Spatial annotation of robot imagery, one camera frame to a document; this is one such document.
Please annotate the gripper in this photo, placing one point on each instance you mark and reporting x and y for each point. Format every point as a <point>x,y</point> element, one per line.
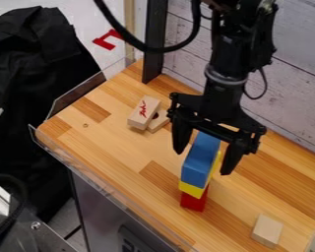
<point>221,105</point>

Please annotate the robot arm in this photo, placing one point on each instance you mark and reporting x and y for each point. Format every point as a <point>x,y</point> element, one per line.
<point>241,42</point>

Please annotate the blue block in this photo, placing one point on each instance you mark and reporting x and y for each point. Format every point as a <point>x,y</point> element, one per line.
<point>200,160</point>

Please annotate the yellow block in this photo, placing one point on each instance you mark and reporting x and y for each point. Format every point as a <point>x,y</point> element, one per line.
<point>191,190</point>

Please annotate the wooden block with hole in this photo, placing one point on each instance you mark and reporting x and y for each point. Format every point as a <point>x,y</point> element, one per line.
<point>158,123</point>

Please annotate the wooden block with red mark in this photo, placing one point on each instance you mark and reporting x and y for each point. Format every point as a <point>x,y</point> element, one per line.
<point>143,112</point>

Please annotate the plain wooden cube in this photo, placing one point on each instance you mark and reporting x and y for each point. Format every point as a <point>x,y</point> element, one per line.
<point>267,230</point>

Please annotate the black fabric bag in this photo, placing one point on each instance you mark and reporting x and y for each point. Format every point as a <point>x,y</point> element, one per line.
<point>28,98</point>

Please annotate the black upright post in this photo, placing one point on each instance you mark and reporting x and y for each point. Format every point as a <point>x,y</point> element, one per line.
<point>154,39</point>

